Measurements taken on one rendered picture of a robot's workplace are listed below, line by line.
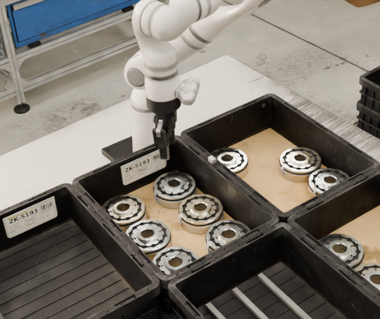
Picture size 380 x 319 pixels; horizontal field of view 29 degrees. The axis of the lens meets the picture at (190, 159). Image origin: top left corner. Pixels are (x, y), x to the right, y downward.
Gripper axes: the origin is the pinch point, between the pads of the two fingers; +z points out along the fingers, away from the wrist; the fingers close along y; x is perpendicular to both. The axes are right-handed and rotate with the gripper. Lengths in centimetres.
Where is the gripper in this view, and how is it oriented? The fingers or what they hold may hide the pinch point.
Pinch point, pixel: (167, 145)
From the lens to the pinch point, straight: 166.7
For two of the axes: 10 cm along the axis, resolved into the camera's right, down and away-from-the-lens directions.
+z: 0.5, 7.9, 6.1
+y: -1.9, 6.1, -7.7
